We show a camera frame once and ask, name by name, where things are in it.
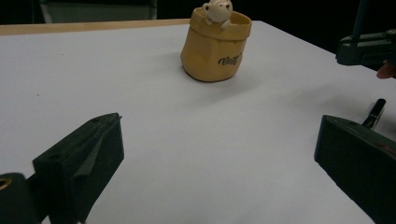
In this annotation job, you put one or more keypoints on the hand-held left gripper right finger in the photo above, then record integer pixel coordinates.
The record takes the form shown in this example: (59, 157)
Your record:
(358, 158)

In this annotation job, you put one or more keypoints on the tan cup with bear figure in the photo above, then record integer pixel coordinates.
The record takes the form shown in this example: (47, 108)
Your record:
(211, 53)

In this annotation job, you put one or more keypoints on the black makeup brush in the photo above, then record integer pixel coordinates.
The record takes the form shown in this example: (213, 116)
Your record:
(374, 112)

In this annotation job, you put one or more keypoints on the white table sheet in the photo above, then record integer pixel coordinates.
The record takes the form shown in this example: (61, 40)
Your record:
(202, 140)

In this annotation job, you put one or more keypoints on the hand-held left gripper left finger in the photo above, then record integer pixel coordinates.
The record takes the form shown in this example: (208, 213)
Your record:
(84, 161)

